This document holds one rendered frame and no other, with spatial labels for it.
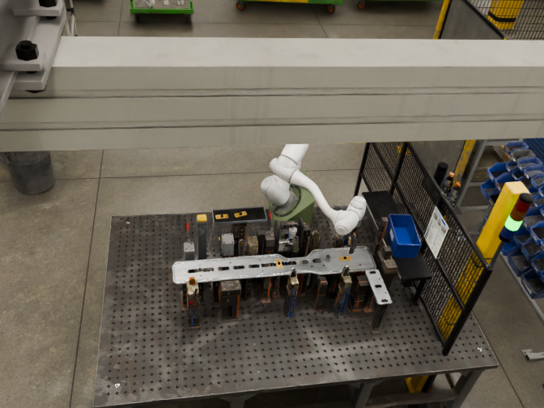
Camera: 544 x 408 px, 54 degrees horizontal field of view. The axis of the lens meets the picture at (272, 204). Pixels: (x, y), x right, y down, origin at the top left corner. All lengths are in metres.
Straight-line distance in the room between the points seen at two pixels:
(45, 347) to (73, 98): 4.01
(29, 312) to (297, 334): 2.28
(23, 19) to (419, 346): 3.40
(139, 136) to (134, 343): 3.00
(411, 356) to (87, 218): 3.31
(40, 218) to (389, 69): 5.08
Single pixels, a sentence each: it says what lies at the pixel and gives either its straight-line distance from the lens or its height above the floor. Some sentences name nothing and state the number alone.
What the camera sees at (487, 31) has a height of 1.91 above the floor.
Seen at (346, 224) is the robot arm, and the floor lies 1.50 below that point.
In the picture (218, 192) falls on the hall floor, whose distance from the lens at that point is 5.65.
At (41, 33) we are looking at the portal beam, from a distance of 0.68.
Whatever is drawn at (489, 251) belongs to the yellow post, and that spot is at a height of 1.57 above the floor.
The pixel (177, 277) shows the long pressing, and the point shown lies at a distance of 3.52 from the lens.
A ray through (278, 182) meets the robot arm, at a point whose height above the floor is 1.12.
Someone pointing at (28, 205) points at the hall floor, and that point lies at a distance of 5.77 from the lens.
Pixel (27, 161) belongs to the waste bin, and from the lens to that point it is 5.59.
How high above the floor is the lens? 3.67
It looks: 41 degrees down
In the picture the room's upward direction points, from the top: 6 degrees clockwise
